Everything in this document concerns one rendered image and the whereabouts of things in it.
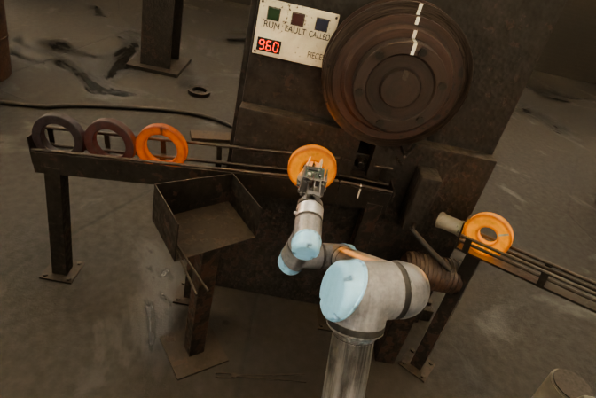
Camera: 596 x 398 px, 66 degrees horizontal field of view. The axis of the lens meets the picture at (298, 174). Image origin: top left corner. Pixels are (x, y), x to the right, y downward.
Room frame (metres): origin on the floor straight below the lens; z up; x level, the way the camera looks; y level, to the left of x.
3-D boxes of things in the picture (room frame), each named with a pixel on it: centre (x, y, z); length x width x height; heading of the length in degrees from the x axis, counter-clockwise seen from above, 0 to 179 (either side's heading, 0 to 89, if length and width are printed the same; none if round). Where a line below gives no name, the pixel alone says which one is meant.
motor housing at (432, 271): (1.35, -0.57, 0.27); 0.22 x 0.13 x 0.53; 94
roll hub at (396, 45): (1.37, -0.23, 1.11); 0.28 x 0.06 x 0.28; 94
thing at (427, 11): (1.46, -0.23, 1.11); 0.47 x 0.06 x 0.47; 94
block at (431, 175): (1.50, -0.46, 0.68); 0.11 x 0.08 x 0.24; 4
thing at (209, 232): (1.13, 0.25, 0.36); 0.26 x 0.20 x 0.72; 129
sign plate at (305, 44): (1.55, 0.12, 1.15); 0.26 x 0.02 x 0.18; 94
